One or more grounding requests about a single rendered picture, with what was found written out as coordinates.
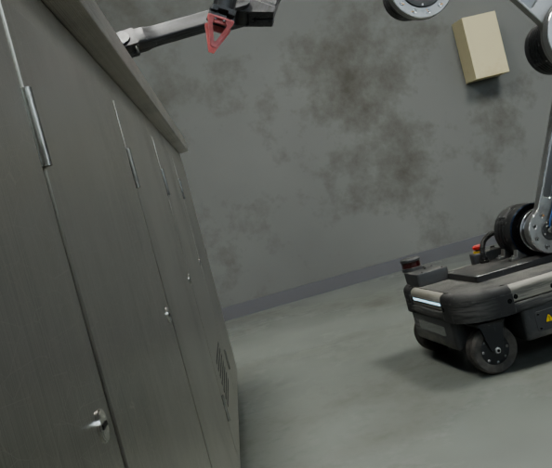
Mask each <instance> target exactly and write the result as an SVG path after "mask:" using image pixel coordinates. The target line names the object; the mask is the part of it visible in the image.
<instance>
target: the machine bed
mask: <svg viewBox="0 0 552 468"><path fill-rule="evenodd" d="M41 1H42V2H43V4H44V5H45V6H46V7H47V8H48V9H49V10H50V11H51V12H52V14H53V15H54V16H55V17H56V18H57V19H58V20H59V21H60V23H61V24H62V25H63V26H64V27H65V28H66V29H67V30H68V31H69V32H70V34H71V35H72V36H73V37H74V38H75V39H76V40H77V41H78V43H79V44H80V45H81V46H82V47H83V48H84V49H85V50H86V51H87V53H88V54H89V55H90V56H91V57H92V58H93V59H94V60H95V61H96V62H97V64H98V65H99V66H100V67H101V68H102V69H103V70H104V71H105V72H106V73H107V74H108V75H109V76H110V77H111V78H112V79H113V81H114V82H115V83H116V84H117V85H118V86H119V87H120V88H121V89H122V91H123V92H124V93H125V94H126V95H127V96H128V97H129V98H130V99H131V101H132V102H133V103H134V104H135V105H136V106H137V107H138V108H139V110H140V111H141V112H142V113H143V114H144V115H145V116H146V117H147V118H148V119H149V121H150V122H151V123H152V124H153V125H154V126H155V127H156V128H157V130H158V131H159V132H160V133H161V134H162V135H163V136H164V137H165V138H166V140H167V141H168V142H169V143H170V144H171V145H172V146H173V147H174V148H175V150H176V151H177V152H178V153H183V152H187V151H188V147H187V144H186V140H185V139H184V137H183V136H182V135H181V134H180V132H179V131H178V129H177V127H176V125H175V124H174V122H173V121H172V119H171V118H170V116H169V115H168V113H167V111H166V110H165V108H164V106H163V105H162V103H161V102H160V100H159V99H158V97H157V96H156V95H155V93H154V92H153V90H152V89H151V87H150V85H149V83H148V82H147V80H146V79H145V77H144V76H143V74H142V73H141V71H140V70H139V68H138V66H137V64H136V63H135V61H134V60H133V59H132V58H131V56H130V55H129V53H128V51H127V50H126V48H125V46H124V45H123V43H122V42H121V40H120V39H119V37H118V35H117V34H116V32H115V31H114V29H113V28H112V26H111V24H110V23H109V22H108V20H107V19H106V17H105V16H104V14H103V13H102V11H101V10H100V8H99V6H98V4H97V3H96V1H95V0H41Z"/></svg>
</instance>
